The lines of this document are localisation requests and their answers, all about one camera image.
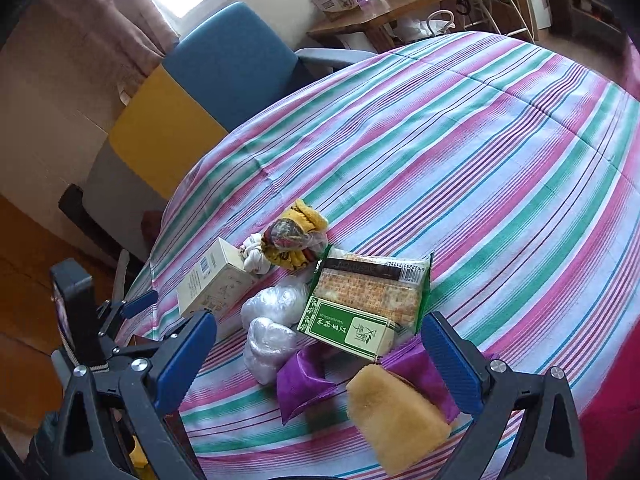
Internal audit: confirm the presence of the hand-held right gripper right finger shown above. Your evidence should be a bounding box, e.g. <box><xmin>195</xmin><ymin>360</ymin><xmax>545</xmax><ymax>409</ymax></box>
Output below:
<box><xmin>422</xmin><ymin>311</ymin><xmax>588</xmax><ymax>480</ymax></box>

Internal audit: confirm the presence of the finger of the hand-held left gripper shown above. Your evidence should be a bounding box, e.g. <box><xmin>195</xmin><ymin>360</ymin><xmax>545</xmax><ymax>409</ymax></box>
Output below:
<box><xmin>96</xmin><ymin>290</ymin><xmax>159</xmax><ymax>351</ymax></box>

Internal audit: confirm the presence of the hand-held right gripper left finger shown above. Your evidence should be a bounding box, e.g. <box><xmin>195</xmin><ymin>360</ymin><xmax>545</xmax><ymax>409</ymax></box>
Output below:
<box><xmin>30</xmin><ymin>310</ymin><xmax>218</xmax><ymax>480</ymax></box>

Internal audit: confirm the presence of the purple packet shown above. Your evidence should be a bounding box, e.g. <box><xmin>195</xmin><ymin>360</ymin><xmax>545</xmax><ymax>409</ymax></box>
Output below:
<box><xmin>385</xmin><ymin>337</ymin><xmax>463</xmax><ymax>426</ymax></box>
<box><xmin>276</xmin><ymin>347</ymin><xmax>341</xmax><ymax>426</ymax></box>

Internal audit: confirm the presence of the cream cardboard box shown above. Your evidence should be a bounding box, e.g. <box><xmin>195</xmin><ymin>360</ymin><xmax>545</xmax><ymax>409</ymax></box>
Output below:
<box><xmin>176</xmin><ymin>237</ymin><xmax>257</xmax><ymax>343</ymax></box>

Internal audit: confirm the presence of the yellow sponge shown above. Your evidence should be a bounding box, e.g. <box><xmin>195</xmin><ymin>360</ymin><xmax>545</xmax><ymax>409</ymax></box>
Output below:
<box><xmin>346</xmin><ymin>364</ymin><xmax>451</xmax><ymax>478</ymax></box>

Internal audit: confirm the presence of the white plastic bag bundle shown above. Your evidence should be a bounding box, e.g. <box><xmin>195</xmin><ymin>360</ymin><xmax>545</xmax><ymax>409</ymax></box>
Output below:
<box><xmin>243</xmin><ymin>316</ymin><xmax>299</xmax><ymax>386</ymax></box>
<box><xmin>240</xmin><ymin>282</ymin><xmax>312</xmax><ymax>332</ymax></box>

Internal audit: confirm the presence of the green cardboard box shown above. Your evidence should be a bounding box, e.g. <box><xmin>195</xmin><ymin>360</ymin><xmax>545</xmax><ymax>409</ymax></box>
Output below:
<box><xmin>297</xmin><ymin>297</ymin><xmax>401</xmax><ymax>361</ymax></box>

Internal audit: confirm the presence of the cracker packet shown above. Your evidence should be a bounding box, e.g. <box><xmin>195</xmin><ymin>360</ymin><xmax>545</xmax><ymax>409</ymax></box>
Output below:
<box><xmin>306</xmin><ymin>244</ymin><xmax>435</xmax><ymax>336</ymax></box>

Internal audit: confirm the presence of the white knotted cloth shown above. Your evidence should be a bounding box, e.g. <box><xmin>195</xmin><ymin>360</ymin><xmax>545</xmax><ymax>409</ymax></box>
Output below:
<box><xmin>239</xmin><ymin>232</ymin><xmax>274</xmax><ymax>277</ymax></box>

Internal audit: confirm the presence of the multicoloured clear-wrapped bundle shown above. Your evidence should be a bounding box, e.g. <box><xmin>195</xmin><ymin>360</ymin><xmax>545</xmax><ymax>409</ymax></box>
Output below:
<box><xmin>262</xmin><ymin>219</ymin><xmax>328</xmax><ymax>264</ymax></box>

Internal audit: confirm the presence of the yellow plush toy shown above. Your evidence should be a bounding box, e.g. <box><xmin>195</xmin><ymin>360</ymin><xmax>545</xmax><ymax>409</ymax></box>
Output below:
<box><xmin>265</xmin><ymin>199</ymin><xmax>329</xmax><ymax>273</ymax></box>

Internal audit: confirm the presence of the striped bedsheet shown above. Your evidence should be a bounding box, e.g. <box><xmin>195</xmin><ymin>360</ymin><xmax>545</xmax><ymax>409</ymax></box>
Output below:
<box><xmin>122</xmin><ymin>30</ymin><xmax>640</xmax><ymax>480</ymax></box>

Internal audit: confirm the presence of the pink-brown curtain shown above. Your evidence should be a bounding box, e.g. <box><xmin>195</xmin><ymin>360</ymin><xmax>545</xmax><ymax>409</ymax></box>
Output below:
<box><xmin>0</xmin><ymin>0</ymin><xmax>181</xmax><ymax>201</ymax></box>

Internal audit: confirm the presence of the blue yellow grey armchair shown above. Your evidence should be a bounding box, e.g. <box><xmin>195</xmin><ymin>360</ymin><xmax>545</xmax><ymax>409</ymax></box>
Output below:
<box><xmin>57</xmin><ymin>2</ymin><xmax>378</xmax><ymax>271</ymax></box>

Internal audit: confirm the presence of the wooden desk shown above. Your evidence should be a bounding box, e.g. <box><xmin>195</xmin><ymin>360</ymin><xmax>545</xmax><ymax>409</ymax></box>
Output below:
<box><xmin>307</xmin><ymin>0</ymin><xmax>461</xmax><ymax>55</ymax></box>

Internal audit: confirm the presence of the white metal rack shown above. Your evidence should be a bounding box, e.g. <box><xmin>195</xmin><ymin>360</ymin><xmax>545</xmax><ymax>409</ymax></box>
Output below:
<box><xmin>457</xmin><ymin>0</ymin><xmax>536</xmax><ymax>43</ymax></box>

